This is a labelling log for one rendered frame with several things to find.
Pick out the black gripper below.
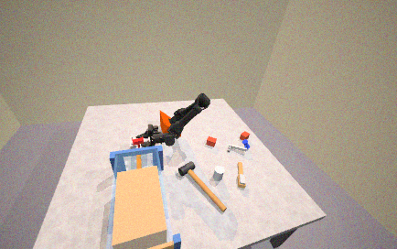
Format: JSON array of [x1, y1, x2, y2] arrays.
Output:
[[135, 124, 164, 147]]

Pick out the grey cylinder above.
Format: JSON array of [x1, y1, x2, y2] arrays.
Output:
[[213, 166, 224, 181]]

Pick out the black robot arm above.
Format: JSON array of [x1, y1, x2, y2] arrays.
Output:
[[163, 93, 210, 146]]

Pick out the mallet with dark grey head and orange handle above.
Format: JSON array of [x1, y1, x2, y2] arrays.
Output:
[[178, 161, 227, 211]]

